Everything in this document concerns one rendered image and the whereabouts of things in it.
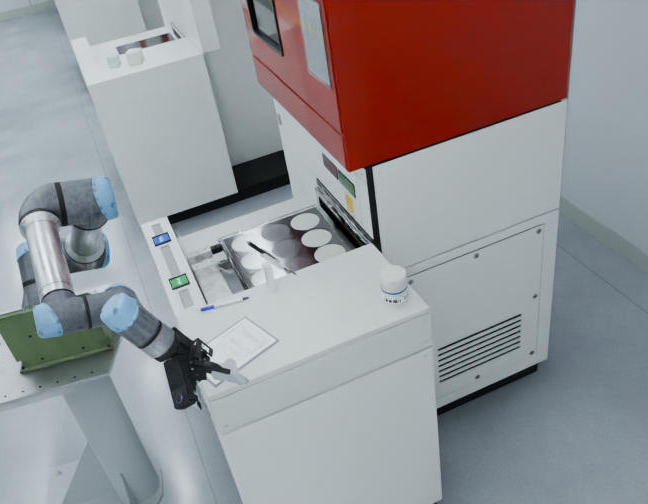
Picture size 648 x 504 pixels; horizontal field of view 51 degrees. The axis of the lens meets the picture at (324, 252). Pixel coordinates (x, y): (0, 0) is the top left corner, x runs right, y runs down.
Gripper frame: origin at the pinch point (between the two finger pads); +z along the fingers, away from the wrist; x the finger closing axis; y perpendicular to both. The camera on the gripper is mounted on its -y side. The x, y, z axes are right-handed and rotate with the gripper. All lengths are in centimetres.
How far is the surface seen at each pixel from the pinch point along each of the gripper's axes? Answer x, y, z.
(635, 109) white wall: -126, 158, 104
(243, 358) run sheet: 0.2, 16.6, 5.3
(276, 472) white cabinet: 17.0, 7.9, 39.0
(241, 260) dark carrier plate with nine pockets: 9, 68, 10
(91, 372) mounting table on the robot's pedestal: 51, 34, -6
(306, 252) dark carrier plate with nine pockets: -10, 68, 20
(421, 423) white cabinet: -17, 24, 66
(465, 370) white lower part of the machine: -21, 70, 105
